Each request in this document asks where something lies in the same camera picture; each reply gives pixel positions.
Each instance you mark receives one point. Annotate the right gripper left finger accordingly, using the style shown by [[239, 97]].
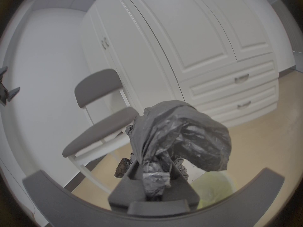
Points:
[[127, 190]]

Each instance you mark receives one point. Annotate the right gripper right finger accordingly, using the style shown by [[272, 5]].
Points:
[[182, 193]]

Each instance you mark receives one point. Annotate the yellow plastic bag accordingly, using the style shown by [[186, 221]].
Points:
[[227, 185]]

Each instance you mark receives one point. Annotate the black plastic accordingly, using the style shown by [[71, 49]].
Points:
[[189, 131]]

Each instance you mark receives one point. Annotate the grey padded white chair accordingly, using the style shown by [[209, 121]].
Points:
[[99, 86]]

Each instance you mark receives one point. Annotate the white wardrobe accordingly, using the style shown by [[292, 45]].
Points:
[[189, 44]]

